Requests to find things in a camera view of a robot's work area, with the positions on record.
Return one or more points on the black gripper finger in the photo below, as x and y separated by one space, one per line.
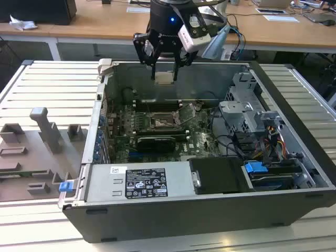
187 59
143 50

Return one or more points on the silver square CPU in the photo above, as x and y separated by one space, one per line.
164 78

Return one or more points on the RAM slot with white clips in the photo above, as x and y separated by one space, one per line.
157 106
141 132
157 102

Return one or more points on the CPU socket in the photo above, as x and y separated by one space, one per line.
162 126

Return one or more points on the grey case release latch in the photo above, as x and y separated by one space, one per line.
105 65

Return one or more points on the wooden desk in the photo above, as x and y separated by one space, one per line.
105 26

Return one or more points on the silver metal drive cage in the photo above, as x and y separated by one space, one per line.
236 115

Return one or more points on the green motherboard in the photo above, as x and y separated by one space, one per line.
202 141

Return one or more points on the black graphics card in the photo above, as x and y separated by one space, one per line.
157 144

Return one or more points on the white paper sheet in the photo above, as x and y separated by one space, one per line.
281 18

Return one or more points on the beige laptop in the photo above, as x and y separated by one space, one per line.
273 3

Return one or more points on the black computer box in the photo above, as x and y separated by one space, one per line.
39 10

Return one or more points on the crumpled white paper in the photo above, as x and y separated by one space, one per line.
22 23

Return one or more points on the hard disk in blue carrier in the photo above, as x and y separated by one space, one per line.
256 167

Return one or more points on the black printed label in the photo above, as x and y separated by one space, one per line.
145 183

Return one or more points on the silver power supply unit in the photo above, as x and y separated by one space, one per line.
105 183

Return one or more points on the dark laptop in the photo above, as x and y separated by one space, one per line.
320 16

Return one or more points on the black computer mouse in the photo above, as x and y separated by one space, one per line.
328 23

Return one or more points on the blue case latch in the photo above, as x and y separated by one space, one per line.
65 187

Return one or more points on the grey parts rack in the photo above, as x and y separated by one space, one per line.
31 162

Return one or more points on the black open PC case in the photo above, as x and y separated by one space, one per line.
183 220

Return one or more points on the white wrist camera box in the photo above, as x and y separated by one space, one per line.
195 39

